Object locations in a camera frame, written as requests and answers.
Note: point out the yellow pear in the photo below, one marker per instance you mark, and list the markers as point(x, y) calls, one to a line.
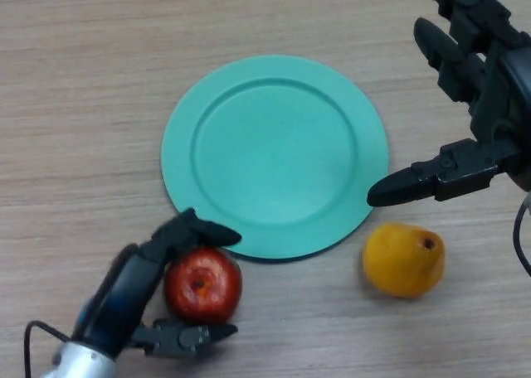
point(398, 266)

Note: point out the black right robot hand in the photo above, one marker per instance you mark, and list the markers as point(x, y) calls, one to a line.
point(506, 96)

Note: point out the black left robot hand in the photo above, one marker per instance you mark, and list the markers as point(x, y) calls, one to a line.
point(120, 295)

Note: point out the green round plate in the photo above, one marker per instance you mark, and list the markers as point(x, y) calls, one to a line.
point(274, 154)

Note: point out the red apple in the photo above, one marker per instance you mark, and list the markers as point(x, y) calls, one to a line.
point(203, 287)

